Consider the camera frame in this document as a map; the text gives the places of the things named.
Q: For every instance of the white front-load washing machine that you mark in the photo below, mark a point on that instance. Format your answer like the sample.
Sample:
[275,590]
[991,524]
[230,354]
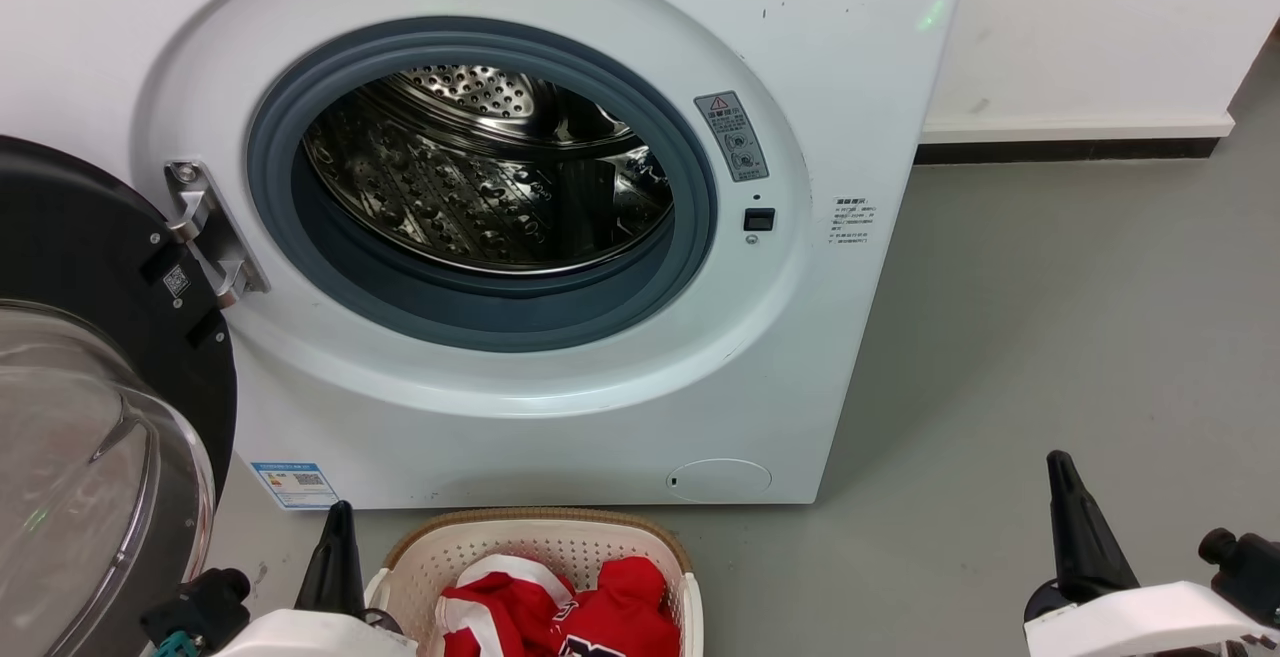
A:
[820,337]

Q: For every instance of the white QR code sticker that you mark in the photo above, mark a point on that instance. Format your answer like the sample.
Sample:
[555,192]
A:
[176,280]

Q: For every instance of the grey warning sticker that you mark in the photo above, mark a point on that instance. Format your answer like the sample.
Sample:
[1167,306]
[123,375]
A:
[732,137]

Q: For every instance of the round white drain filter cover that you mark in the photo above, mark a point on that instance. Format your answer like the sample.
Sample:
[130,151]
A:
[720,480]

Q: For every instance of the cream perforated laundry basket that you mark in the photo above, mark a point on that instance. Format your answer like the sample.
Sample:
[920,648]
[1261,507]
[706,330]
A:
[530,537]

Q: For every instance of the grey rubber door seal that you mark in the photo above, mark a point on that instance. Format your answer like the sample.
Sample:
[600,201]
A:
[470,317]

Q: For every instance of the metal door hinge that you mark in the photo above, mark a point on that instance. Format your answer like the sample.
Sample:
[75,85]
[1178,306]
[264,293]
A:
[210,232]

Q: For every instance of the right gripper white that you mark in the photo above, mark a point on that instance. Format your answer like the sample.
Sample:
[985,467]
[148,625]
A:
[1150,622]

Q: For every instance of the black door latch socket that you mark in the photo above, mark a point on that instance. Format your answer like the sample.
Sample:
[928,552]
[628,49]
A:
[759,219]

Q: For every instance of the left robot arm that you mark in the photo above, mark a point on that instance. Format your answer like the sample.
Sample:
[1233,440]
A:
[200,607]

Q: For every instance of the black baseboard strip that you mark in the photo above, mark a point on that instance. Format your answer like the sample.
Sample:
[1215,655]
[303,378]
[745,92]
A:
[1070,150]

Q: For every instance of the black washer door with glass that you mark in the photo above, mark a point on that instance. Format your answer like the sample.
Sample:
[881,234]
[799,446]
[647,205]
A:
[70,227]

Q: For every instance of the red garment with white trim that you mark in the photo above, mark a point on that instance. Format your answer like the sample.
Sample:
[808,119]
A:
[500,612]

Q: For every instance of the stainless steel washing machine drum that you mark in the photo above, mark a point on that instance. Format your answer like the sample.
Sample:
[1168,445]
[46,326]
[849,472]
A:
[450,187]

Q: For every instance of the small white text sticker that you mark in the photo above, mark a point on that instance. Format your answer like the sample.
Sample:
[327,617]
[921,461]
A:
[853,221]

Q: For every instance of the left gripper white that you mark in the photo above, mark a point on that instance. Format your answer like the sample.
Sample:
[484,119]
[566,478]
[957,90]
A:
[300,637]

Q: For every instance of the blue energy label sticker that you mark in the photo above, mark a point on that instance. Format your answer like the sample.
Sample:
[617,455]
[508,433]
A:
[295,485]

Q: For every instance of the red garment with dark print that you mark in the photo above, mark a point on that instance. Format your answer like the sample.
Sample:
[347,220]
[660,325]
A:
[630,607]

